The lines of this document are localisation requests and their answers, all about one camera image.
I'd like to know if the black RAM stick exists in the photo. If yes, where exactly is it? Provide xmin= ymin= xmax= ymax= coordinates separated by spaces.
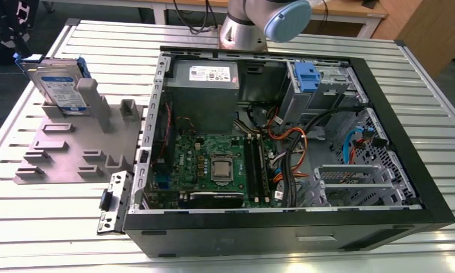
xmin=257 ymin=135 xmax=272 ymax=200

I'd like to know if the grey power supply unit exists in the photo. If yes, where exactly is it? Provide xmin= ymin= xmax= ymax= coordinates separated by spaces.
xmin=163 ymin=60 xmax=241 ymax=136

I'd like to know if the black cable bundle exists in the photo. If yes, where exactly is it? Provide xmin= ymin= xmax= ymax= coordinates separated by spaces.
xmin=281 ymin=106 xmax=365 ymax=207

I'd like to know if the silver CPU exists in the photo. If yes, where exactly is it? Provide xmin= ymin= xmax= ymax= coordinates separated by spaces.
xmin=213 ymin=160 xmax=235 ymax=177

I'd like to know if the hard disk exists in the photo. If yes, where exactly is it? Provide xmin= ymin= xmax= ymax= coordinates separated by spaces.
xmin=14 ymin=52 xmax=91 ymax=116

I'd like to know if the blue plastic drive latch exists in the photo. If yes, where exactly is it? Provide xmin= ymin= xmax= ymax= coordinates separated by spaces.
xmin=294 ymin=61 xmax=322 ymax=93

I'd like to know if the grey parts rack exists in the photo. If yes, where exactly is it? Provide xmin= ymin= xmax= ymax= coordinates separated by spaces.
xmin=14 ymin=78 xmax=146 ymax=185

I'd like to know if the metal disk bay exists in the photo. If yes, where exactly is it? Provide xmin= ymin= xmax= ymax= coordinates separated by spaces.
xmin=314 ymin=164 xmax=410 ymax=207

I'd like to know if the green motherboard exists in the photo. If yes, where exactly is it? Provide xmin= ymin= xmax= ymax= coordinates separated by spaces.
xmin=147 ymin=133 xmax=286 ymax=210

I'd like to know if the black cable loop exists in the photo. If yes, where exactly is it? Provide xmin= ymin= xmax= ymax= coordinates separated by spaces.
xmin=173 ymin=0 xmax=222 ymax=35

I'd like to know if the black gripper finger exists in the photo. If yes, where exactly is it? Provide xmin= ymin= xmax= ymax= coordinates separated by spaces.
xmin=15 ymin=27 xmax=34 ymax=56

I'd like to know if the metal optical drive cage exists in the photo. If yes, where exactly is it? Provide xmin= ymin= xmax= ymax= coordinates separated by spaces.
xmin=281 ymin=61 xmax=368 ymax=126

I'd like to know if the black PC case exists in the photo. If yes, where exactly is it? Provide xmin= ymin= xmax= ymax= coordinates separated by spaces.
xmin=122 ymin=45 xmax=455 ymax=259

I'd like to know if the orange wire bundle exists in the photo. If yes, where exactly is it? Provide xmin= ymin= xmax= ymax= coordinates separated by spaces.
xmin=268 ymin=127 xmax=313 ymax=183

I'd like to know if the red power wire with plug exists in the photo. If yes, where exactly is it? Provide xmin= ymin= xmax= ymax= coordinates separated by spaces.
xmin=354 ymin=136 xmax=389 ymax=149

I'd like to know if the metal expansion slot bracket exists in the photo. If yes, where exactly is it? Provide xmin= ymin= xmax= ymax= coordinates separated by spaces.
xmin=98 ymin=170 xmax=135 ymax=234

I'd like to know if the black graphics card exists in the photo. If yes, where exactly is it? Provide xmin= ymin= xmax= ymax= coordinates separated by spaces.
xmin=178 ymin=191 xmax=246 ymax=210

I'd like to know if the white floor cable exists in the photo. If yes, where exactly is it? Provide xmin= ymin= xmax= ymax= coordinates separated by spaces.
xmin=0 ymin=72 xmax=35 ymax=81

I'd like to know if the blue data wire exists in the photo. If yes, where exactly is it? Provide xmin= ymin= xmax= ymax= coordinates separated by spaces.
xmin=341 ymin=127 xmax=365 ymax=166

